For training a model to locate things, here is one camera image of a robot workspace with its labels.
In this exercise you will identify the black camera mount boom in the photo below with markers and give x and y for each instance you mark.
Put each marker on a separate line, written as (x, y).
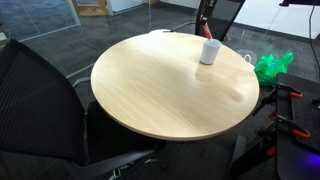
(300, 2)

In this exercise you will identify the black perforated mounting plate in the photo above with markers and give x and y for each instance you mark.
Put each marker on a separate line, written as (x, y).
(300, 113)

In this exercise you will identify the white ceramic mug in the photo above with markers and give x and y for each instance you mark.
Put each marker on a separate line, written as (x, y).
(210, 53)

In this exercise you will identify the black stand frame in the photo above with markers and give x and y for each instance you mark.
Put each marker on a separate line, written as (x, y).
(253, 146)

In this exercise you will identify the green plastic bag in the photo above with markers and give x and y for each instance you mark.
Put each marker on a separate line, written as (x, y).
(271, 68)

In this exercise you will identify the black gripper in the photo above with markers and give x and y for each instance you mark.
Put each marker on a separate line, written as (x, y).
(210, 4)

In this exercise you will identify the red marker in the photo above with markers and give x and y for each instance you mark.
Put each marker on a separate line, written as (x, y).
(207, 30)

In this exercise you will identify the black mesh office chair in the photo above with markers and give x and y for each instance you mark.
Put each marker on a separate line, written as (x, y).
(36, 106)

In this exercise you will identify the wooden furniture piece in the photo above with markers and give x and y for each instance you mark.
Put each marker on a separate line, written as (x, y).
(90, 7)

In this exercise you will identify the black framed office chair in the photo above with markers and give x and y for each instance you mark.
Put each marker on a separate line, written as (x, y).
(226, 20)

